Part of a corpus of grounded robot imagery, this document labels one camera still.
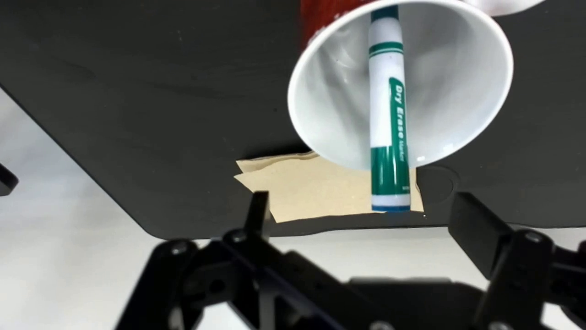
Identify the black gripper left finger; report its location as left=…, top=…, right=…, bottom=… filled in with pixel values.
left=117, top=189, right=344, bottom=330

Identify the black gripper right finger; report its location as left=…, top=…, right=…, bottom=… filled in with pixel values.
left=448, top=191, right=586, bottom=330

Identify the white green dry erase marker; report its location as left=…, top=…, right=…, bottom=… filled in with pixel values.
left=364, top=4, right=413, bottom=215

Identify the maroon mug white inside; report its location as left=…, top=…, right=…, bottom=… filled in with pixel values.
left=285, top=0, right=514, bottom=173

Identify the cream paper napkin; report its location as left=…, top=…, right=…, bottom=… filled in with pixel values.
left=232, top=151, right=426, bottom=226

